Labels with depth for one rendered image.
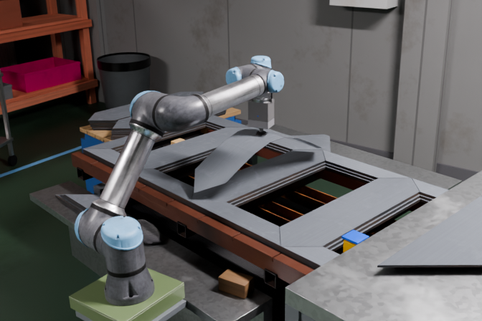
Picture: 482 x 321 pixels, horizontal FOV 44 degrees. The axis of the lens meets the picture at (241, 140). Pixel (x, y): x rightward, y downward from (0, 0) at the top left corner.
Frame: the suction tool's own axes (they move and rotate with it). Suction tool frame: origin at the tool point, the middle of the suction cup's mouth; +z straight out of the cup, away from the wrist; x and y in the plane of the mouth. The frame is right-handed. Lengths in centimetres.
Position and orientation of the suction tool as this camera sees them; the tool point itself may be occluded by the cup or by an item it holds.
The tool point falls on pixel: (261, 137)
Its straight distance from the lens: 232.4
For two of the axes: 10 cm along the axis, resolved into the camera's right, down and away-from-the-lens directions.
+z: 0.1, 9.4, 3.4
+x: -4.3, 3.1, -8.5
